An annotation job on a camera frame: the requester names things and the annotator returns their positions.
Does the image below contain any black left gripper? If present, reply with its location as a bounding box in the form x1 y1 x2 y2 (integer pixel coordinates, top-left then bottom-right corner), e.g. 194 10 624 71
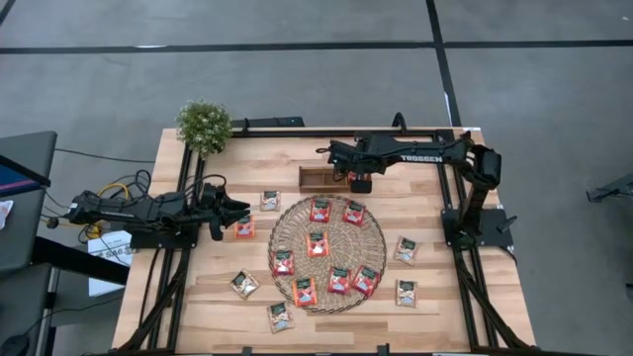
196 181 252 229

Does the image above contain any beige tea packet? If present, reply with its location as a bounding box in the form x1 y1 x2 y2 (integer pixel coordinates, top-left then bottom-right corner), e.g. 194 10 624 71
394 235 420 267
229 268 261 301
259 189 282 213
395 279 419 309
266 302 296 334

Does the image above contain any red tea packet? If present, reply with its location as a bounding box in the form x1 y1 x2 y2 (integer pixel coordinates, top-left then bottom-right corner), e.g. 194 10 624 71
310 197 332 223
271 249 296 277
351 265 382 297
326 266 352 295
341 200 368 227

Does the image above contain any wooden compartment box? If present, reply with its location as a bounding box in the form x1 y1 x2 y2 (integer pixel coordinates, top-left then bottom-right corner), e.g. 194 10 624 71
298 165 373 194

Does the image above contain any round woven placemat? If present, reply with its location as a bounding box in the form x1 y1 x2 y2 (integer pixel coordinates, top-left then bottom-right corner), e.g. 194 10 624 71
267 194 388 315

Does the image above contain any green potted plant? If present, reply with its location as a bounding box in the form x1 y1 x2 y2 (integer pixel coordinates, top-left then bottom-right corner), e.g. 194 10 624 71
175 98 234 159

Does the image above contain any black flat bar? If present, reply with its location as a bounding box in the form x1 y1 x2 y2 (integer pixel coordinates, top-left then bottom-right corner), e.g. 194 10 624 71
229 116 306 132

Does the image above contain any white printed paper sheet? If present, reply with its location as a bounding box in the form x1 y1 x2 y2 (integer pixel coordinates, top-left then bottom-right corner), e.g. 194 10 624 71
86 229 135 299

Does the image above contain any black desk beam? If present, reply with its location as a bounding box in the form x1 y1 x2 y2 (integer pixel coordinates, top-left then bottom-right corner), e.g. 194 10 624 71
30 235 131 287

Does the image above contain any dark blue laptop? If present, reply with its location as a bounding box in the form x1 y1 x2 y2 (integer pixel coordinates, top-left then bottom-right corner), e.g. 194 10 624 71
0 154 51 198

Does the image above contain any small white paper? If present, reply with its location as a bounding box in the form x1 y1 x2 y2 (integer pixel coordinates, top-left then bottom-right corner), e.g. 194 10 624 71
0 199 15 231

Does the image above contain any grey low desk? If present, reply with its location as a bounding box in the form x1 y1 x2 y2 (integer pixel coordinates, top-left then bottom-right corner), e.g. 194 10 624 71
0 262 54 356

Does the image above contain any grey stand leg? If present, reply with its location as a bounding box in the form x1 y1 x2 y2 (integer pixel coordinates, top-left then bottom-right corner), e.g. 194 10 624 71
586 171 633 204

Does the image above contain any black computer mouse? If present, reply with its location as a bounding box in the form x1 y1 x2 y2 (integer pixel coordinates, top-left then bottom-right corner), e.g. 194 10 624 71
0 333 31 356

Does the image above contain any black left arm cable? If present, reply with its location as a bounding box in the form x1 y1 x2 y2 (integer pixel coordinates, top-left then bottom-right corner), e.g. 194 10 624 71
182 172 228 199

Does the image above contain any black metal rail frame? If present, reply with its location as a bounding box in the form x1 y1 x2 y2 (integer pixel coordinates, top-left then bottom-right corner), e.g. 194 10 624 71
116 127 538 355

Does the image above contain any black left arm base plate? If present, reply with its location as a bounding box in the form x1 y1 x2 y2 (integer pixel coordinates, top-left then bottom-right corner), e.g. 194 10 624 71
122 210 202 250

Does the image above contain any yellow cable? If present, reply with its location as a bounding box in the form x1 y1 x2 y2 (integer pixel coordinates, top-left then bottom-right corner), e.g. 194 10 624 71
83 181 131 241

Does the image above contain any black floor cable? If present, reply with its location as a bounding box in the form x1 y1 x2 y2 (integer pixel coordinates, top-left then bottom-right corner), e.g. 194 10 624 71
53 146 157 165

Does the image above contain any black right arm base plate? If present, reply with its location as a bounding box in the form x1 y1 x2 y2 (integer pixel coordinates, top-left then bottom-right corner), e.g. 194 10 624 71
440 207 519 249

